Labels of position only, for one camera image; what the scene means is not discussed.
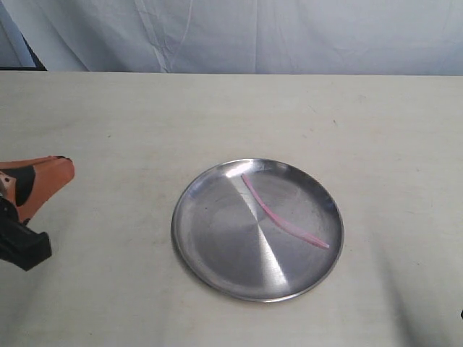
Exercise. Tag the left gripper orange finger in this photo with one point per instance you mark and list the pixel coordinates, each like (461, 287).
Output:
(28, 184)

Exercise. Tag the left gripper orange-black finger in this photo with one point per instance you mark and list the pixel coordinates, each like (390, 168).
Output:
(20, 245)

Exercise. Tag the thin pink straw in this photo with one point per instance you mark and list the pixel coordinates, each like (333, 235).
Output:
(285, 225)

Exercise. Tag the round silver metal plate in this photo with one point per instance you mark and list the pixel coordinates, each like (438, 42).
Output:
(224, 238)

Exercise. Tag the white backdrop cloth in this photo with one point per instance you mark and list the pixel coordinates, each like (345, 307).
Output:
(244, 37)

